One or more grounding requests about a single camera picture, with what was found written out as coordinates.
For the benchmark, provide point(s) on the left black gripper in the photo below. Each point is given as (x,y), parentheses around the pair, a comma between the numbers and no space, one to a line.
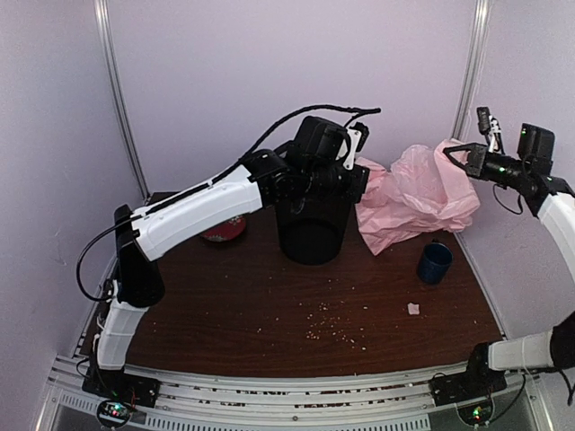
(355,195)

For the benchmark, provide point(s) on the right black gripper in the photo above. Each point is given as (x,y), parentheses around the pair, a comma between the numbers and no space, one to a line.
(475,159)

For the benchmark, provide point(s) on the pink plastic trash bag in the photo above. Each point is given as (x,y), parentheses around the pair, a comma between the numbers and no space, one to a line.
(422,192)

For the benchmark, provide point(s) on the black mesh trash bin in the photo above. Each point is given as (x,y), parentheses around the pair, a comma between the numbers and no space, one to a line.
(311,231)

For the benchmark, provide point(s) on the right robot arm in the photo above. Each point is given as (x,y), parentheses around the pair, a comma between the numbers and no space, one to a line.
(550,200)

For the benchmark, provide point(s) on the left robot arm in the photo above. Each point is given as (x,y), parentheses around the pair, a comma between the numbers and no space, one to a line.
(318,163)

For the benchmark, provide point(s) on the dark blue cup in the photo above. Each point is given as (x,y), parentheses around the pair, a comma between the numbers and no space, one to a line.
(435,261)

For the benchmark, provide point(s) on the red floral plate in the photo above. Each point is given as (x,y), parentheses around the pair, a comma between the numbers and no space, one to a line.
(226,231)

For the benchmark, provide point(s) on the small pink bag scrap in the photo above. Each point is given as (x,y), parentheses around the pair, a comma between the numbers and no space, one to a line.
(413,308)

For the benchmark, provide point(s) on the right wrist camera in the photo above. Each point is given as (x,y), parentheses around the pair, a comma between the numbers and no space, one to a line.
(489,128)

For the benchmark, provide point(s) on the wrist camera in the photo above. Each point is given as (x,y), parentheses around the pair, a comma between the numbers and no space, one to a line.
(356,138)
(489,128)

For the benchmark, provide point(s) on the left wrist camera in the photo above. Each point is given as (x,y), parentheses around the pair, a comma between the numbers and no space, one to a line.
(356,138)

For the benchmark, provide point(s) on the right aluminium frame post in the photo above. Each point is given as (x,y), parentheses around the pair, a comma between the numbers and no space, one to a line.
(473,68)

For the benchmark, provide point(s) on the aluminium frame post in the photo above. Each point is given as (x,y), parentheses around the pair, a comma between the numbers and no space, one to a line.
(473,68)
(102,16)

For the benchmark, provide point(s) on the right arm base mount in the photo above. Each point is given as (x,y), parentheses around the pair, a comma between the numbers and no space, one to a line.
(472,398)

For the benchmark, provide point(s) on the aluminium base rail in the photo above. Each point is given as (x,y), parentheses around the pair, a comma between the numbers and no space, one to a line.
(186,401)

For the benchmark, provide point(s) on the left aluminium frame post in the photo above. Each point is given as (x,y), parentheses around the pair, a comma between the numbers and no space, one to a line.
(102,16)

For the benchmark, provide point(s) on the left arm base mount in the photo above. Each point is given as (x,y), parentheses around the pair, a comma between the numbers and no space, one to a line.
(122,395)

